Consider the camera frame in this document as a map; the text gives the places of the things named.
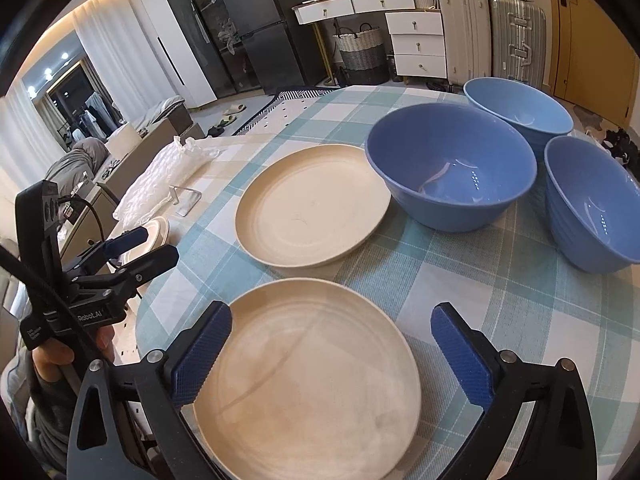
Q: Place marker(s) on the white curtain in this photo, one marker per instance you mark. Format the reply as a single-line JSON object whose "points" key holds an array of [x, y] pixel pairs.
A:
{"points": [[100, 35]]}

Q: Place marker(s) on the grey doormat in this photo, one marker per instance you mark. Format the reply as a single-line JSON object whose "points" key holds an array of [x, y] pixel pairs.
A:
{"points": [[587, 115]]}

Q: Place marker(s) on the woven laundry basket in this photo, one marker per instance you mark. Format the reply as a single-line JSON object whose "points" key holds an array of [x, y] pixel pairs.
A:
{"points": [[360, 55]]}

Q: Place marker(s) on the large cream plate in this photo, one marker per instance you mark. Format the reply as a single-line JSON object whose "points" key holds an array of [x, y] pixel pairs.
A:
{"points": [[310, 385], [310, 205]]}

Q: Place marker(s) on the silver suitcase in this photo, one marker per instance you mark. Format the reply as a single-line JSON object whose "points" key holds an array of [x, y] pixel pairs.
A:
{"points": [[517, 42]]}

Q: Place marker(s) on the white tall cabinet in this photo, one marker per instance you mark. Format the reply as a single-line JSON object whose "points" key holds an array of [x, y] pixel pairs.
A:
{"points": [[175, 50]]}

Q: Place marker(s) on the white drawer dresser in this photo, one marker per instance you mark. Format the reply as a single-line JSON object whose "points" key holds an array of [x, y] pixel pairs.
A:
{"points": [[415, 35]]}

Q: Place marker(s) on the dark grey refrigerator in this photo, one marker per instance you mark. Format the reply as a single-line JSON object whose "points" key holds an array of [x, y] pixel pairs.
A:
{"points": [[270, 25]]}

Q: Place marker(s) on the wooden door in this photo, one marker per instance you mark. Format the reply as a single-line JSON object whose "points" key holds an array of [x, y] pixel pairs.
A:
{"points": [[595, 25]]}

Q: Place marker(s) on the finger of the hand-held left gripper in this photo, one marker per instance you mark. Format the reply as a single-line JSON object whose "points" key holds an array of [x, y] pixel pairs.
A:
{"points": [[160, 259], [127, 241]]}

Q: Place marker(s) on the ribbed blue bowl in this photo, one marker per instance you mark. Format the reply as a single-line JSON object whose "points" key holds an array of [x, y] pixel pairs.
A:
{"points": [[595, 210]]}

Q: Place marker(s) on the checked teal tablecloth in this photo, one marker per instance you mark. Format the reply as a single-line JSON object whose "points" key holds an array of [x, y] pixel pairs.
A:
{"points": [[450, 285]]}

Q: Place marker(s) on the person's left forearm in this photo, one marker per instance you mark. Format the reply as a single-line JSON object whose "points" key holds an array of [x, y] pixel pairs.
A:
{"points": [[45, 420]]}

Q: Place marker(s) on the black glass cabinet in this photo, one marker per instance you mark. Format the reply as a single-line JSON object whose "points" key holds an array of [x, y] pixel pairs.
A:
{"points": [[195, 25]]}

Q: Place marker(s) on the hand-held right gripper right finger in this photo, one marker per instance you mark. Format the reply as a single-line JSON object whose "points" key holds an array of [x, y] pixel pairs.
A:
{"points": [[460, 360]]}

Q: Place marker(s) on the green slippers pair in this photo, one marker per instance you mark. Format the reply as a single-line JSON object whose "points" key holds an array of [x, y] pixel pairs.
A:
{"points": [[222, 124]]}

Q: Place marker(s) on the white suitcase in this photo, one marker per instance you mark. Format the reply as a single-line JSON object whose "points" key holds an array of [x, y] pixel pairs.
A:
{"points": [[465, 35]]}

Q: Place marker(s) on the beige slippers pair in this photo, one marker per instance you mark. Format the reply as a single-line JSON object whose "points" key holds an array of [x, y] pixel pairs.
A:
{"points": [[234, 109]]}

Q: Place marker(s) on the clear plastic bag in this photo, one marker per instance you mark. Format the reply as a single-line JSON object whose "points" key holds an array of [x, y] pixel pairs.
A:
{"points": [[150, 180]]}

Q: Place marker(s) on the bent metal stand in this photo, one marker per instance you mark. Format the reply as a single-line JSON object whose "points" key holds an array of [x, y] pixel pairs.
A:
{"points": [[187, 202]]}

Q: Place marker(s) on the patterned black white rug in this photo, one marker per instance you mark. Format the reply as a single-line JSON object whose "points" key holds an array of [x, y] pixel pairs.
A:
{"points": [[295, 100]]}

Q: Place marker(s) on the person's left hand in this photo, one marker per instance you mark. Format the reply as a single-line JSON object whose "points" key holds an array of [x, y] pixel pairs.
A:
{"points": [[50, 362]]}

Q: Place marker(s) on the small cream plate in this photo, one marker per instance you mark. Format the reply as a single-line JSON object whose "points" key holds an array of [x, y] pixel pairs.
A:
{"points": [[159, 227]]}

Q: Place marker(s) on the grey blanket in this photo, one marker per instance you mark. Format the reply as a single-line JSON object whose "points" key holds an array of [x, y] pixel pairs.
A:
{"points": [[75, 160]]}

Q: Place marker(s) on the smooth blue bowl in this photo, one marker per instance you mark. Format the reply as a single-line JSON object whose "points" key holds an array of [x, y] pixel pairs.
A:
{"points": [[450, 160], [520, 105]]}

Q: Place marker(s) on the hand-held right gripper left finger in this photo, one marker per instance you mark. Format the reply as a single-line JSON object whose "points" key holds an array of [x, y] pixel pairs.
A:
{"points": [[200, 355]]}

